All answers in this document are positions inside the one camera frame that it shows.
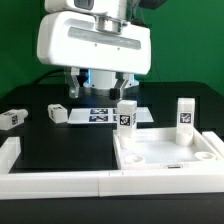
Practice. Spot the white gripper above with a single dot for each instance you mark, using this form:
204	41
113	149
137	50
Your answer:
70	39

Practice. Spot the white square table top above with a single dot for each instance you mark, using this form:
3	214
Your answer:
156	148

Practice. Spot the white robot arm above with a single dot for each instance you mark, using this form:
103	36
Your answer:
100	82

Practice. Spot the white marker sheet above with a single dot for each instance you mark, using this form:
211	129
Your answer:
104	115

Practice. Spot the white U-shaped fence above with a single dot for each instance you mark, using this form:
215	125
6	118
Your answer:
111	182

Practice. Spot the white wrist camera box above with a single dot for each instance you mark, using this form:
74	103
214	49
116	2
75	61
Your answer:
86	6

